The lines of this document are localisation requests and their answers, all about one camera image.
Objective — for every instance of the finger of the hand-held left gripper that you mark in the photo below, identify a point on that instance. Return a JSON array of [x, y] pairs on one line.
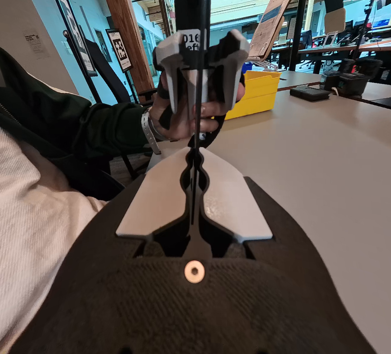
[[171, 51], [236, 54]]

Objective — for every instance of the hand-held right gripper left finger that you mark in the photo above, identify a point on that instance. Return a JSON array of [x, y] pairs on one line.
[[155, 201]]

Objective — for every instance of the person's left forearm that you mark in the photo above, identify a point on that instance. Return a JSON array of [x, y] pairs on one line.
[[91, 127]]

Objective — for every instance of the person's left hand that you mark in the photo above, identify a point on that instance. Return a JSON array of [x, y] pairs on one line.
[[180, 124]]

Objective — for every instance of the cardboard panel on stand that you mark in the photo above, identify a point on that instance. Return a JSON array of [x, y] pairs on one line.
[[334, 20]]

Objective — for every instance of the black flat box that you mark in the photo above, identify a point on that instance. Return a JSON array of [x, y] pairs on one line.
[[308, 93]]

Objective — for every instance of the white folding stand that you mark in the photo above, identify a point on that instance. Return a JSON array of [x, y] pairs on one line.
[[265, 65]]

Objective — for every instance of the black office chair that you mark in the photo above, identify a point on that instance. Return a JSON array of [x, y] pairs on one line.
[[104, 69]]

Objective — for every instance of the black pole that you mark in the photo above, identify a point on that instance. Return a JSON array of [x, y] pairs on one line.
[[297, 23]]

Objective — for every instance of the black framed tag sign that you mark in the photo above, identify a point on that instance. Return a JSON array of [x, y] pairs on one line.
[[119, 48], [71, 23]]

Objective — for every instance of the black battery charger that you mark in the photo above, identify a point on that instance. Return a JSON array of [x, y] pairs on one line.
[[357, 82], [330, 80]]

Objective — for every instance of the black sheet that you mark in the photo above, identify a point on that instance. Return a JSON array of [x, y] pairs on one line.
[[198, 100]]

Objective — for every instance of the cardboard document board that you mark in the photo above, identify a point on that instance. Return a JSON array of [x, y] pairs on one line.
[[275, 14]]

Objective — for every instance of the blue plastic bin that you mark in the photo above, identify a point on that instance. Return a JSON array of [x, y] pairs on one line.
[[246, 68]]

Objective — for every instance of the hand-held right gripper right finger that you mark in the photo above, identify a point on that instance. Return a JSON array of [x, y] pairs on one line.
[[232, 204]]

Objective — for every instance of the wooden post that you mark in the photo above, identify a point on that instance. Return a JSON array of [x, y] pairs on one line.
[[125, 39]]

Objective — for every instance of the yellow plastic bin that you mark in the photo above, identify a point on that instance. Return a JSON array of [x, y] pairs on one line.
[[259, 97]]

